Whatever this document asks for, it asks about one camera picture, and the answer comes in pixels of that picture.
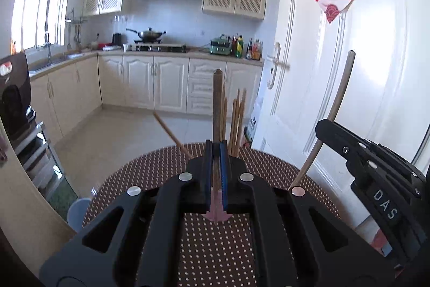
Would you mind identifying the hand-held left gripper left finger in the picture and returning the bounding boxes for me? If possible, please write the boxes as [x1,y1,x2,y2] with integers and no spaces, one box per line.
[38,139,217,287]

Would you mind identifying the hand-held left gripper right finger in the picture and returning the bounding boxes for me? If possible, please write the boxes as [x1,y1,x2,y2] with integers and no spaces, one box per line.
[220,139,395,287]

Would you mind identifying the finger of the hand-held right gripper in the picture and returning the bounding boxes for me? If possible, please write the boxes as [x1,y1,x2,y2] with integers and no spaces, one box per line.
[315,119,374,180]
[358,138,422,198]

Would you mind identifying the pink cup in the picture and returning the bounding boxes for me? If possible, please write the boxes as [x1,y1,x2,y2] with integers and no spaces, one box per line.
[205,189,232,224]

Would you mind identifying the hanging kitchen utensils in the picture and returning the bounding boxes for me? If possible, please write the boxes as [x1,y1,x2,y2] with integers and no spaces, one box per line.
[66,23,83,50]

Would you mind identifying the white printed bag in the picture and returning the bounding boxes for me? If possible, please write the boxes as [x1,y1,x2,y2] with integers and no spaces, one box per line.
[243,97,264,144]

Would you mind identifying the cream cabinet drawer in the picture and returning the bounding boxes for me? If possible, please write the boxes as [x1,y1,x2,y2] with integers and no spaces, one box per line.
[187,79,216,97]
[188,59,227,79]
[186,98,216,115]

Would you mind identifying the brown polka dot tablecloth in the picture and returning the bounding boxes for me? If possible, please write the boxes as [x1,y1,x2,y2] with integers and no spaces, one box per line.
[82,143,340,287]

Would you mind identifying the white door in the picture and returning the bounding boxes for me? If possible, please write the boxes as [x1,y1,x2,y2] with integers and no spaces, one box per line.
[252,0,430,230]

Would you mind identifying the cream lower kitchen cabinets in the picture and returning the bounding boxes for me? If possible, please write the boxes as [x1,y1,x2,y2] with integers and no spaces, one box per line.
[28,52,264,146]

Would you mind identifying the green electric cooker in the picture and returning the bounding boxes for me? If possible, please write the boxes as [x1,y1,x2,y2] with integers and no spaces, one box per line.
[210,35,232,55]

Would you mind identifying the beige kitchen countertop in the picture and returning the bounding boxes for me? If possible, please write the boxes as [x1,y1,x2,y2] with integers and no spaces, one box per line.
[28,50,265,79]

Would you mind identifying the gas stove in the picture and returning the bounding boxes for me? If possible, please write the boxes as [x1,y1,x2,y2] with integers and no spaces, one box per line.
[128,42,188,53]

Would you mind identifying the light blue stool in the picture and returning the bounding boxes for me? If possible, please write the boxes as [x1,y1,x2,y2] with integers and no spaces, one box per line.
[66,198,93,232]

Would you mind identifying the metal wok with lid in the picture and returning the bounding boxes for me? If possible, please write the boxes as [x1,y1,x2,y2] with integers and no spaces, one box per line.
[126,27,167,40]

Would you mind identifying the metal shelf rack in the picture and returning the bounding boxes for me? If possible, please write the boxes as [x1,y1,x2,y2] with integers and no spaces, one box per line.
[13,121,69,203]

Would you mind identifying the metal faucet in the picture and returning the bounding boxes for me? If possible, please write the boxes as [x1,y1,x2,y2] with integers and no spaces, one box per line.
[44,33,53,65]

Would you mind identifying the black kitchen appliance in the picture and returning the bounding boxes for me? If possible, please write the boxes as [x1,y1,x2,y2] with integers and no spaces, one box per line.
[0,52,36,136]

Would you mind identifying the window with bars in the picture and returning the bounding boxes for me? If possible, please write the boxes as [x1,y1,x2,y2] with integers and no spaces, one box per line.
[10,0,74,54]

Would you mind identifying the metal door handle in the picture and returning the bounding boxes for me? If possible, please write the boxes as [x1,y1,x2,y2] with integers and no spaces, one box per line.
[267,41,291,90]

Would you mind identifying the metal wall rack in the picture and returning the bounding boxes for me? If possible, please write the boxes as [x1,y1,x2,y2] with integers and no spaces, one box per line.
[65,8,88,23]

